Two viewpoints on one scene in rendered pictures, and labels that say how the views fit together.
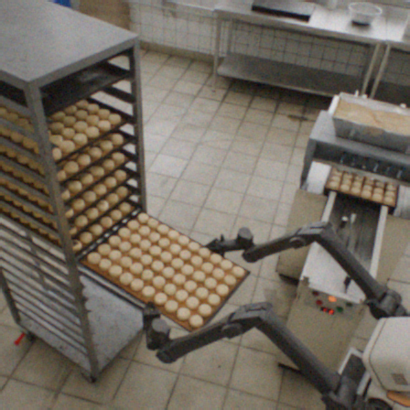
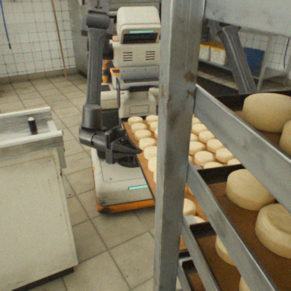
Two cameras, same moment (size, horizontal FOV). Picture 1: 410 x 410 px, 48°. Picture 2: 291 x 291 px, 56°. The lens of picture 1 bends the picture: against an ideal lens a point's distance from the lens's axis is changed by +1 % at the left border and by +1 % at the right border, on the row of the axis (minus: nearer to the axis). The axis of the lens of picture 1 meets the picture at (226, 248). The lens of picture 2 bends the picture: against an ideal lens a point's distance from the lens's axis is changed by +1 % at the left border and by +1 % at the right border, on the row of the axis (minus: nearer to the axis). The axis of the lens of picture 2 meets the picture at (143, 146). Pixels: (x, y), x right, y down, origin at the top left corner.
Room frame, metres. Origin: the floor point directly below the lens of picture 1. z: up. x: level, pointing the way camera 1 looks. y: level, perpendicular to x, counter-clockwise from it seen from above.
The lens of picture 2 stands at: (1.81, 0.60, 1.42)
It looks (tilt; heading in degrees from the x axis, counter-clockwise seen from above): 31 degrees down; 230
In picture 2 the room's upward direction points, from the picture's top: straight up
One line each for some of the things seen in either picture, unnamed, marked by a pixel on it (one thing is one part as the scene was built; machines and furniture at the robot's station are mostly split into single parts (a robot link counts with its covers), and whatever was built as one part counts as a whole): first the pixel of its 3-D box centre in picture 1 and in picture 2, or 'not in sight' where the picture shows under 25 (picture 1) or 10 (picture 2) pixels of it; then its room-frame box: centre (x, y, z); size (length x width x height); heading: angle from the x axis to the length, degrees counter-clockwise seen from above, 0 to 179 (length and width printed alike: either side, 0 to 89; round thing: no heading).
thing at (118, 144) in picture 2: (211, 249); (127, 152); (1.42, 0.06, 1.01); 0.09 x 0.07 x 0.07; 109
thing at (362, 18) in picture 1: (363, 15); not in sight; (5.03, -1.06, 0.94); 0.33 x 0.33 x 0.12
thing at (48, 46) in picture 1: (62, 221); not in sight; (1.55, 0.79, 0.93); 0.64 x 0.51 x 1.78; 63
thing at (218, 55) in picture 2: not in sight; (225, 54); (-2.58, -2.33, 0.36); 0.47 x 0.38 x 0.26; 171
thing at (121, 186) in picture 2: not in sight; (133, 170); (0.74, -0.80, 0.16); 0.67 x 0.64 x 0.25; 63
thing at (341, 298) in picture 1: (330, 301); (56, 143); (1.41, -0.53, 0.77); 0.24 x 0.04 x 0.14; 75
